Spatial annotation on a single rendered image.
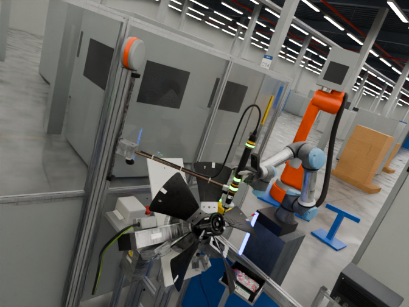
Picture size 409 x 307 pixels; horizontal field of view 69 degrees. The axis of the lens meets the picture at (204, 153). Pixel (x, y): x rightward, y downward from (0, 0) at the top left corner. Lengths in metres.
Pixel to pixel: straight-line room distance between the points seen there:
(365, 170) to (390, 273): 6.41
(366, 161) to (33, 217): 8.62
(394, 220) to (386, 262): 0.38
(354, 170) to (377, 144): 0.93
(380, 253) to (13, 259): 2.86
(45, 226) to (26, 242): 0.13
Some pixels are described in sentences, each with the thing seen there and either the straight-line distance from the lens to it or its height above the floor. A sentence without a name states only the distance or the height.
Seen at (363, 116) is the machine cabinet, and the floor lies 1.84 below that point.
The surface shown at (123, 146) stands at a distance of 1.68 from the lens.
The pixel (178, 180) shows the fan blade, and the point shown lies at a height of 1.40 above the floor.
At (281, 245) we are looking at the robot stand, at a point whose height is 0.96.
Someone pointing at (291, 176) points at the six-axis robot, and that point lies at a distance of 5.48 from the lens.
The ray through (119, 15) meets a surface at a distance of 1.72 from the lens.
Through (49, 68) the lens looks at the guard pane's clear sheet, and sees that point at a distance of 1.66.
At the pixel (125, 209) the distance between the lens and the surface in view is 1.99.
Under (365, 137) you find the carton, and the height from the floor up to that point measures 1.34.
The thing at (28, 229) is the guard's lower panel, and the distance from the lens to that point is 2.01.
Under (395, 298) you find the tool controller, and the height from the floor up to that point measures 1.25.
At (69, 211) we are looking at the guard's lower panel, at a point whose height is 0.88.
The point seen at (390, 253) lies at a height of 0.92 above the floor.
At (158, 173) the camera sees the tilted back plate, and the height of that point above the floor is 1.29.
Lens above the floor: 1.97
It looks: 17 degrees down
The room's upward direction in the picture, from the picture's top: 19 degrees clockwise
